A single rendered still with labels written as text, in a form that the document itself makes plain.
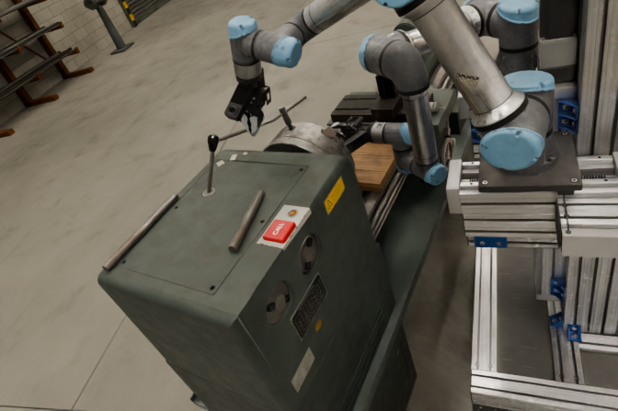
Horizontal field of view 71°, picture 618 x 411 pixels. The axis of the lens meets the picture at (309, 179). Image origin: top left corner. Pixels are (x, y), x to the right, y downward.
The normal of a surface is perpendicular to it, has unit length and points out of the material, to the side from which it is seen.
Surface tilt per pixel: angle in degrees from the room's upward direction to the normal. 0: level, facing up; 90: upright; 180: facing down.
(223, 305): 0
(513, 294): 0
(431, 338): 0
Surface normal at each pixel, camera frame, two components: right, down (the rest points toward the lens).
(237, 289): -0.29, -0.77
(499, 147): -0.39, 0.73
